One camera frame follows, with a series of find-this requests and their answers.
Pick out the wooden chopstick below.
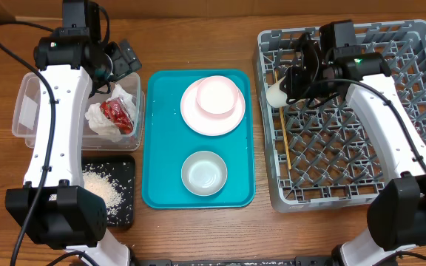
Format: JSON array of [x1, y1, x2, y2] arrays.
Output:
[[274, 69, 292, 171]]

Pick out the teal plastic serving tray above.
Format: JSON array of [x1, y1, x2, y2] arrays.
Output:
[[142, 69, 256, 209]]

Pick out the clear plastic waste bin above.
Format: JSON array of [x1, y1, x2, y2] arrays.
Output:
[[12, 72, 145, 151]]

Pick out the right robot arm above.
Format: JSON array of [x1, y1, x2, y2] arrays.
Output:
[[280, 33, 426, 265]]

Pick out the brown cardboard backdrop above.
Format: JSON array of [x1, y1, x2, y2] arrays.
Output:
[[0, 0, 426, 20]]

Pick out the black plastic tray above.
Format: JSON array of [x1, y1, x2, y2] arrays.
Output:
[[81, 154, 137, 228]]

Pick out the red snack wrapper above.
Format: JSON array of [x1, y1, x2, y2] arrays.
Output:
[[100, 97, 134, 134]]

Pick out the small pink bowl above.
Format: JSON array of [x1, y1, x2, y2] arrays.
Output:
[[196, 75, 239, 115]]

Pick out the rice and food scraps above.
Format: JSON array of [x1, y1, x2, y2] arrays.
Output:
[[81, 162, 134, 219]]

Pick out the grey plastic dish rack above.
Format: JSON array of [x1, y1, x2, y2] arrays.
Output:
[[254, 20, 426, 213]]

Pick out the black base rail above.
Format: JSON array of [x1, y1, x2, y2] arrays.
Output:
[[133, 256, 340, 266]]

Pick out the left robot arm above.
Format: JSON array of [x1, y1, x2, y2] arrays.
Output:
[[5, 25, 136, 265]]

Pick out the grey round bowl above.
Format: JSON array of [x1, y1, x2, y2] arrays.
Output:
[[181, 151, 228, 197]]

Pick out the large pink plate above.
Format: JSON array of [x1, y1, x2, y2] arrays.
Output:
[[180, 78, 246, 136]]

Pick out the white napkin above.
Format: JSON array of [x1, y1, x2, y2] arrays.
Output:
[[85, 83, 138, 142]]

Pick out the cream paper cup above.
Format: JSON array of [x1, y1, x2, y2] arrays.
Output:
[[266, 78, 287, 108]]

